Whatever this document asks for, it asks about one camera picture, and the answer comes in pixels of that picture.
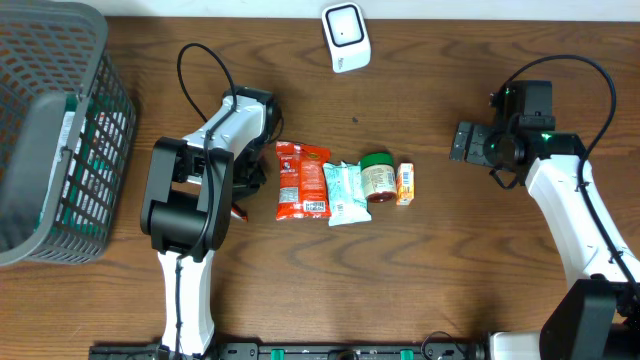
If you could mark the white barcode scanner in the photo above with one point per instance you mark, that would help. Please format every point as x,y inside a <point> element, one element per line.
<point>346,37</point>

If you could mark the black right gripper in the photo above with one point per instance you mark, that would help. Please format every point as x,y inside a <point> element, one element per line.
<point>474,152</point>

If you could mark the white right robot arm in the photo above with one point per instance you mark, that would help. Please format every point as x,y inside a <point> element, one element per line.
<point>599,316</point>

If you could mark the red white packet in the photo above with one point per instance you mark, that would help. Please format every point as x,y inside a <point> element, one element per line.
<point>238,213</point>

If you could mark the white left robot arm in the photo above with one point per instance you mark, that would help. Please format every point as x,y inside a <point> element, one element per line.
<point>192,184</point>

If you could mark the grey plastic mesh basket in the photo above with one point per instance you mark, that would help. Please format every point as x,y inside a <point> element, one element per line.
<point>67,131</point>

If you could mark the red snack bag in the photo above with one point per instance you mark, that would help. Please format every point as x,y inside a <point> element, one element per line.
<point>302,191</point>

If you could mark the small orange carton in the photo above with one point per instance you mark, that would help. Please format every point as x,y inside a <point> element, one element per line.
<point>405,184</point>

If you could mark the green lid jar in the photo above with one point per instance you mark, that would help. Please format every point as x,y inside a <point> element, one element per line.
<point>378,177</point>

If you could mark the light green snack packet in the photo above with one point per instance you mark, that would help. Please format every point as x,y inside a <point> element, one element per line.
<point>347,202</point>

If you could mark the black mounting rail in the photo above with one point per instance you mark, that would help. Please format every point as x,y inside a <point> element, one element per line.
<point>252,351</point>

